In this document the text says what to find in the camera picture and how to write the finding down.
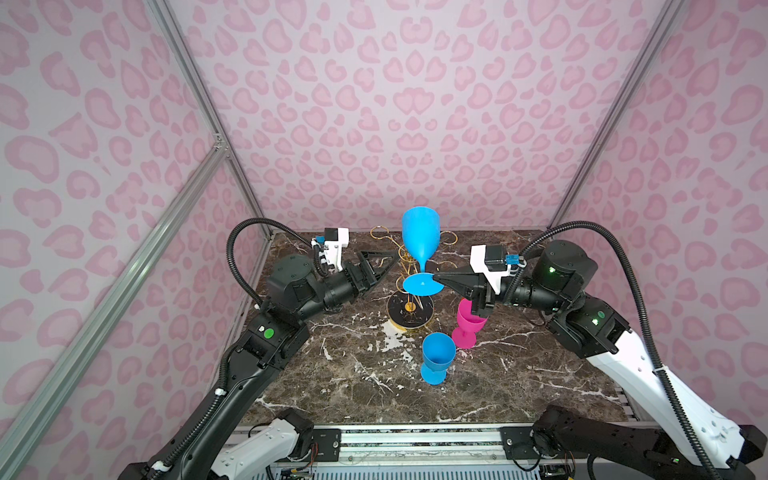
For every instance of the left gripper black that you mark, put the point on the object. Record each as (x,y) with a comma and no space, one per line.
(362,270)

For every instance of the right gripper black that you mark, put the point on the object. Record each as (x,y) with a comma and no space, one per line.
(481,292)

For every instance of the magenta wine glass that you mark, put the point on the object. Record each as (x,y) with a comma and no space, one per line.
(468,325)

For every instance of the blue wine glass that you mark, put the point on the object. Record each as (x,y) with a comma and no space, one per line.
(421,237)
(438,354)

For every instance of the blue wine glass front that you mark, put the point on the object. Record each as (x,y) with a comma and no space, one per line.
(438,354)

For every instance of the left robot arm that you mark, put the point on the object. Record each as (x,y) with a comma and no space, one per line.
(271,339)

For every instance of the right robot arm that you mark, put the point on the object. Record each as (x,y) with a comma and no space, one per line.
(692,439)

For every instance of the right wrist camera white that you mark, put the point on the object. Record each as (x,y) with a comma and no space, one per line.
(494,264)

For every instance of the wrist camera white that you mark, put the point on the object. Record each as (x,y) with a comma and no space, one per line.
(494,264)
(328,250)

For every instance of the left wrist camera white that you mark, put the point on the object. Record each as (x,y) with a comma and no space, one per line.
(328,250)

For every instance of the aluminium mounting rail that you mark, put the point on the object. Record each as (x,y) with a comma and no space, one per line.
(445,451)

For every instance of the aluminium frame strut diagonal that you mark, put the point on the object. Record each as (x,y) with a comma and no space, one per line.
(37,416)

